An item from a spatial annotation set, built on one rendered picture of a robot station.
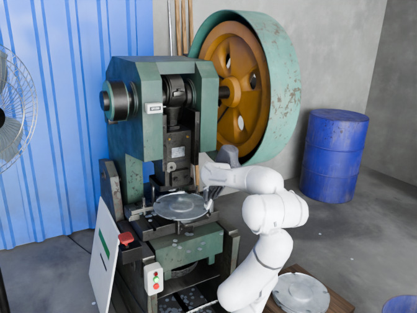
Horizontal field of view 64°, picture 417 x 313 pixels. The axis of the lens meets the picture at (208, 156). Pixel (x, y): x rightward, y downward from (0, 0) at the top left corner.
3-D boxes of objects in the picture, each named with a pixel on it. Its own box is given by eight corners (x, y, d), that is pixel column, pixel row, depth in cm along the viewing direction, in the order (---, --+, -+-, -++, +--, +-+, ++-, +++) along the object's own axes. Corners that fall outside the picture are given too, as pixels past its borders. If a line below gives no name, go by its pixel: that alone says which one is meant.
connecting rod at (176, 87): (190, 145, 167) (192, 75, 155) (168, 148, 162) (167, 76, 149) (173, 133, 184) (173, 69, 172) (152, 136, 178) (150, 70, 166)
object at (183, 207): (144, 215, 164) (144, 214, 163) (164, 190, 190) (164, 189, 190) (201, 224, 158) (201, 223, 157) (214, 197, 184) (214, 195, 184)
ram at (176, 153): (195, 184, 174) (195, 129, 163) (168, 190, 166) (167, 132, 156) (180, 172, 187) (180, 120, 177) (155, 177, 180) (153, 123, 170)
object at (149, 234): (219, 220, 188) (219, 210, 185) (143, 242, 166) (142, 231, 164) (194, 197, 212) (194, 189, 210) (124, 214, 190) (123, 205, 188)
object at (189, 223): (209, 240, 168) (210, 217, 163) (184, 248, 161) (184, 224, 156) (186, 217, 188) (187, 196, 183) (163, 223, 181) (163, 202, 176)
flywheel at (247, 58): (264, 177, 196) (328, 75, 146) (236, 184, 187) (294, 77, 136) (211, 99, 235) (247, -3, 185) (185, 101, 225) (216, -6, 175)
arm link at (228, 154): (219, 190, 142) (241, 190, 145) (229, 169, 133) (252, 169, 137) (210, 161, 154) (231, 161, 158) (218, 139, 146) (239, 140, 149)
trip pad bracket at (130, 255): (144, 278, 160) (142, 243, 153) (124, 285, 155) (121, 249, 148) (139, 271, 164) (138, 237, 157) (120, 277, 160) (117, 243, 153)
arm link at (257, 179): (272, 167, 100) (318, 171, 106) (246, 164, 117) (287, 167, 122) (267, 231, 100) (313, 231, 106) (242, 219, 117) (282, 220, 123)
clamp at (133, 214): (159, 213, 180) (159, 197, 176) (129, 222, 172) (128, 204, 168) (155, 208, 185) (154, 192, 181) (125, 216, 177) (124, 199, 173)
